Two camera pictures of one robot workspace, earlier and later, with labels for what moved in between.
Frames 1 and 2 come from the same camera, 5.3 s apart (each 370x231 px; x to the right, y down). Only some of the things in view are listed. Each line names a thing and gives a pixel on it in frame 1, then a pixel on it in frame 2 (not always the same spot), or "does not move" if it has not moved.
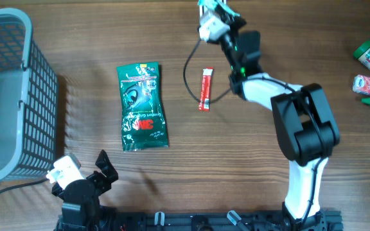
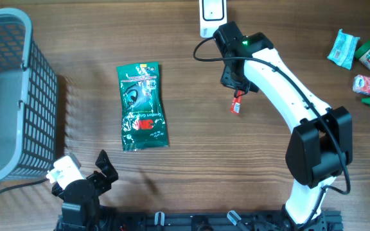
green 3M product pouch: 144,124 does not move
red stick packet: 205,89 -> 236,102
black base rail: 201,221 does not move
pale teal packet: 214,11 -> 343,50
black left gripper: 103,184 does not move
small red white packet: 366,85 does not move
